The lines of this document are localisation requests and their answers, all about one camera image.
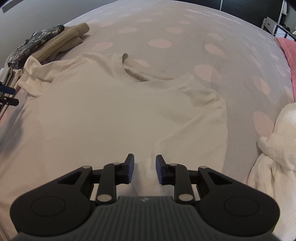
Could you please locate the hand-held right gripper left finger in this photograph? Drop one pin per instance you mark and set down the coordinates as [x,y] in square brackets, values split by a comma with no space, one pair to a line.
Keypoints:
[130,170]

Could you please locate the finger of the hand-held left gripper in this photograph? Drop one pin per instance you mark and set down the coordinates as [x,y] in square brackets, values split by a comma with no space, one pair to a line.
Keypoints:
[5,89]
[9,102]

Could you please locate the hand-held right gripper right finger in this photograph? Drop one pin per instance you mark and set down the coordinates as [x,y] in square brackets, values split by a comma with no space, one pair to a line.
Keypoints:
[158,171]

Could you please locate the white t-shirt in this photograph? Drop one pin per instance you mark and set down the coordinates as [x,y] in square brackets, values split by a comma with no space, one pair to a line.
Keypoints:
[115,111]

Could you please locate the white crinkled garment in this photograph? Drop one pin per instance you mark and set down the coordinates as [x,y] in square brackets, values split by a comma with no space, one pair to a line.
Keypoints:
[277,162]

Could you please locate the pale grey folded cloth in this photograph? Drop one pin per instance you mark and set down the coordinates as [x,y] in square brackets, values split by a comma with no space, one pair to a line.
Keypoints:
[11,75]

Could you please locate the dark floral folded garment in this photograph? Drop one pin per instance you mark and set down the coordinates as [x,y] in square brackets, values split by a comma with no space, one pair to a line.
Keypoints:
[34,44]

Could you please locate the beige folded garment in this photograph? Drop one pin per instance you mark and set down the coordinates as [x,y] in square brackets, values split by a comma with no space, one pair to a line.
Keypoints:
[62,41]

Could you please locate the pink pillow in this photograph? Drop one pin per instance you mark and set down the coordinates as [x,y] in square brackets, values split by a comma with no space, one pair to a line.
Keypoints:
[289,53]

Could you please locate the white nightstand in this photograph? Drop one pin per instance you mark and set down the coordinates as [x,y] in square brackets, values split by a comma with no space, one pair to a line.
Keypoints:
[272,25]

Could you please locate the black sliding wardrobe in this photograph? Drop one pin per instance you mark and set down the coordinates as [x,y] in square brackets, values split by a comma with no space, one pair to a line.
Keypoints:
[249,7]

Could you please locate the white hanging cloth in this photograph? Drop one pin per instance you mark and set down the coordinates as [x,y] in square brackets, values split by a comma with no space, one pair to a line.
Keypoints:
[284,7]

